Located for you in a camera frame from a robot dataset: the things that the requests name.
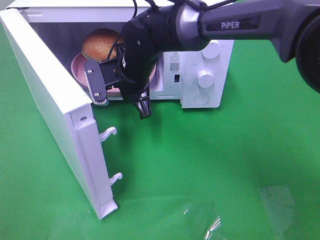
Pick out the clear plastic tape patch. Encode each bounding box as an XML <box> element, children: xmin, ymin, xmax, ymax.
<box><xmin>181</xmin><ymin>185</ymin><xmax>295</xmax><ymax>240</ymax></box>

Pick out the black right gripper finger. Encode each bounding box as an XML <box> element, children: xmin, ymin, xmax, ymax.
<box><xmin>84</xmin><ymin>59</ymin><xmax>109</xmax><ymax>106</ymax></box>
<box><xmin>128</xmin><ymin>86</ymin><xmax>152</xmax><ymax>119</ymax></box>

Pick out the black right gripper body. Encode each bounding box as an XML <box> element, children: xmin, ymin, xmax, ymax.
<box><xmin>98</xmin><ymin>42</ymin><xmax>158</xmax><ymax>99</ymax></box>

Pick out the green table cloth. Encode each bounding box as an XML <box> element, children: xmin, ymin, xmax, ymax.
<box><xmin>0</xmin><ymin>30</ymin><xmax>320</xmax><ymax>240</ymax></box>

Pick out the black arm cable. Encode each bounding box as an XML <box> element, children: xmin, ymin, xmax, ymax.
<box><xmin>107</xmin><ymin>0</ymin><xmax>238</xmax><ymax>61</ymax></box>

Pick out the burger with sesame bun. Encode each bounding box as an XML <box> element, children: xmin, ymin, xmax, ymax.
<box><xmin>81</xmin><ymin>28</ymin><xmax>119</xmax><ymax>62</ymax></box>

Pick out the pink round plate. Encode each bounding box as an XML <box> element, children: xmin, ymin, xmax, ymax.
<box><xmin>71</xmin><ymin>53</ymin><xmax>158</xmax><ymax>98</ymax></box>

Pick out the white microwave oven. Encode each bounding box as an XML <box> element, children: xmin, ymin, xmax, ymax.
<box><xmin>0</xmin><ymin>0</ymin><xmax>234</xmax><ymax>219</ymax></box>

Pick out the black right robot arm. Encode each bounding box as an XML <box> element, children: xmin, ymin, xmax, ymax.
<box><xmin>84</xmin><ymin>0</ymin><xmax>320</xmax><ymax>118</ymax></box>

